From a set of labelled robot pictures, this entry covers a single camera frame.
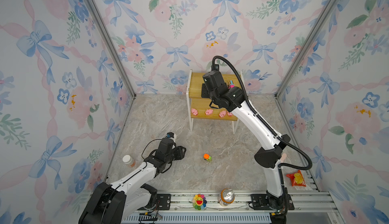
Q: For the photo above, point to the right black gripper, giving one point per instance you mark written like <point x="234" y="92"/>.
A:
<point x="204" y="92"/>

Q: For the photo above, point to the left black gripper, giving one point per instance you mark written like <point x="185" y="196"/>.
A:
<point x="180" y="153"/>

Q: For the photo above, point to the pink truck blue top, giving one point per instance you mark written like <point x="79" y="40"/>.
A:
<point x="231" y="84"/>

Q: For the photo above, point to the green orange toy truck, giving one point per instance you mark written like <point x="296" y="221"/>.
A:
<point x="207" y="157"/>

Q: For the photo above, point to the right arm mounting base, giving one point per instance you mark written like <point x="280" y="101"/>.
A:
<point x="269" y="202"/>

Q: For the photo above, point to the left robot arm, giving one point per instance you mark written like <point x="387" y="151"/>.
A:
<point x="111" y="203"/>

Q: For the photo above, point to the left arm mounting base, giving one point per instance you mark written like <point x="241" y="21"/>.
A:
<point x="158" y="202"/>

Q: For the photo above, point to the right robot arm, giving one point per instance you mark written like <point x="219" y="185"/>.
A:
<point x="270" y="152"/>

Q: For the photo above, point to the white capped pill bottle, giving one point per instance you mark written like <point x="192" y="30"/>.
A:
<point x="128" y="160"/>

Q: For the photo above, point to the rainbow smiling flower plush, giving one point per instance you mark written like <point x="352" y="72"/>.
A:
<point x="199" y="202"/>

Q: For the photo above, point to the orange metal can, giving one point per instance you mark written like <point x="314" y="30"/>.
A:
<point x="226" y="197"/>

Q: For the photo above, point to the small red toy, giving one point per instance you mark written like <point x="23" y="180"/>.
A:
<point x="297" y="179"/>

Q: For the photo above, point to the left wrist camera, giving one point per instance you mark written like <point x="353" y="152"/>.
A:
<point x="171" y="136"/>

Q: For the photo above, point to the wooden two-tier white-frame shelf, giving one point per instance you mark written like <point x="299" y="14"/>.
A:
<point x="195" y="100"/>

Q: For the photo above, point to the aluminium mounting rail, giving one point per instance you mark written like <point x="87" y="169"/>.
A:
<point x="308" y="207"/>

